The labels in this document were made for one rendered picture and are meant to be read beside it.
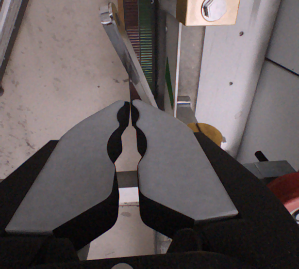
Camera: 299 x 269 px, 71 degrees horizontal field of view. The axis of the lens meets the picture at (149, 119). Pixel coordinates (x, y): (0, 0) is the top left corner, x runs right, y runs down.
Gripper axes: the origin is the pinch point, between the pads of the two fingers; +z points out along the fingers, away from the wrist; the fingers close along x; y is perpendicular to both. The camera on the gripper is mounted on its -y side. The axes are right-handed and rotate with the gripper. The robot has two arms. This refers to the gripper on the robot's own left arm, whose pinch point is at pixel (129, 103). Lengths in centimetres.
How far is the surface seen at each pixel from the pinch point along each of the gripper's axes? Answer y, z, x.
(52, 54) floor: 21, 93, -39
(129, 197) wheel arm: 18.0, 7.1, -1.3
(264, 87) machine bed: 12.9, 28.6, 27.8
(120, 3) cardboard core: 0, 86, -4
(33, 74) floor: 30, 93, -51
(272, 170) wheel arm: 15.8, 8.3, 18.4
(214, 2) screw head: -4.6, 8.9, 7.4
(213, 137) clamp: 9.0, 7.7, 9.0
